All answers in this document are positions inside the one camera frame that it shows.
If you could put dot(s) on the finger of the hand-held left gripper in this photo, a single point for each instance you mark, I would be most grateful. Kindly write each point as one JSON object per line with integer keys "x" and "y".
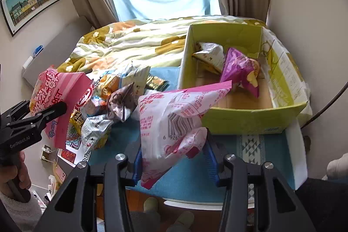
{"x": 46, "y": 115}
{"x": 16, "y": 109}

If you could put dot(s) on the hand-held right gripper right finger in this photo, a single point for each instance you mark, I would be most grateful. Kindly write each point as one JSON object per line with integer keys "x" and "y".
{"x": 210, "y": 164}

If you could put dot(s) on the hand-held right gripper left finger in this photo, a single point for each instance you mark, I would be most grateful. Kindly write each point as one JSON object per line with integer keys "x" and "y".
{"x": 137, "y": 166}

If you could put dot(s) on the pink and white snack bag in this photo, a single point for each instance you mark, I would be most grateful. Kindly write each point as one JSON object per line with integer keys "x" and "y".
{"x": 168, "y": 123}

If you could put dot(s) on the green cardboard box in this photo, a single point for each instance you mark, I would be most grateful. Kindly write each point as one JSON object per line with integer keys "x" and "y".
{"x": 244, "y": 120}

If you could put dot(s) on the orange snack packet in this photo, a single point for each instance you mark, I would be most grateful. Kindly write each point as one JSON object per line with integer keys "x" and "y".
{"x": 108, "y": 86}

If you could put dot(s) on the dark green cracker packet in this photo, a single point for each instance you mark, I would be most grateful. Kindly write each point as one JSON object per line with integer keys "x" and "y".
{"x": 156, "y": 83}

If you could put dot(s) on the person's left forearm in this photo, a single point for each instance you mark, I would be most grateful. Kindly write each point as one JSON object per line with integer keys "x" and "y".
{"x": 16, "y": 213}

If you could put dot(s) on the person's left hand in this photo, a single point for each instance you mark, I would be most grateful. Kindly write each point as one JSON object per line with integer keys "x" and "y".
{"x": 20, "y": 175}

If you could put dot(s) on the teal patterned cloth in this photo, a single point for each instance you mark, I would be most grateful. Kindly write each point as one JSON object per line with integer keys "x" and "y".
{"x": 185, "y": 177}

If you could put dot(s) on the yellow snack packet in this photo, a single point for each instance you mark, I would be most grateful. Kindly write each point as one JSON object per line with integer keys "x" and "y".
{"x": 76, "y": 120}

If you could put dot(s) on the beige slipper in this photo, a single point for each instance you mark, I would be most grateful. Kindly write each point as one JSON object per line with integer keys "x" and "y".
{"x": 184, "y": 219}
{"x": 150, "y": 204}

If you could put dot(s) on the red and white snack packet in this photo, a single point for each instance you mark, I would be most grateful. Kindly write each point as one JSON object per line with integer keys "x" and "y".
{"x": 85, "y": 100}

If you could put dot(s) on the white small box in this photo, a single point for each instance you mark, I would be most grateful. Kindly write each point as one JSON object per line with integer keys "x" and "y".
{"x": 27, "y": 62}

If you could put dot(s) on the grey silver snack bag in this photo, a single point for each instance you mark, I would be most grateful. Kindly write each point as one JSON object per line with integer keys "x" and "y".
{"x": 95, "y": 131}

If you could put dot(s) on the blue and white small item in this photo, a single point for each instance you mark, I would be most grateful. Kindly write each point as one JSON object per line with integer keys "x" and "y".
{"x": 37, "y": 50}

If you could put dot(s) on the brown and silver snack bag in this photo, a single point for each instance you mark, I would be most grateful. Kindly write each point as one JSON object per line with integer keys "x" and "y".
{"x": 122, "y": 104}

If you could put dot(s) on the grey headboard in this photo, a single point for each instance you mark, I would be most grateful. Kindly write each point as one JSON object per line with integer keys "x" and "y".
{"x": 59, "y": 41}

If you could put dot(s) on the white foam board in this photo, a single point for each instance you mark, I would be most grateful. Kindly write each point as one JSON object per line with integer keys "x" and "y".
{"x": 297, "y": 158}

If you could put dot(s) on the purple snack bag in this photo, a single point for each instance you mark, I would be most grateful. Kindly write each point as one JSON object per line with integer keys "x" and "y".
{"x": 239, "y": 69}

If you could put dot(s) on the white and yellow snack bag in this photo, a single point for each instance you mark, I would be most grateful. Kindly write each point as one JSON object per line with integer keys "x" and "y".
{"x": 210, "y": 55}

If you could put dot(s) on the floral quilt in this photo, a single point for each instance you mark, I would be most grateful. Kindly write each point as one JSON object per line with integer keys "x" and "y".
{"x": 141, "y": 41}

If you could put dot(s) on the dark trouser leg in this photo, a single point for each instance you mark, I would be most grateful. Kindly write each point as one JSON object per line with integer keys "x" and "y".
{"x": 323, "y": 207}

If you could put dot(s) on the framed wall picture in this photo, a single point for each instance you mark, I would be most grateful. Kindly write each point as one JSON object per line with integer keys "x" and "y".
{"x": 30, "y": 3}

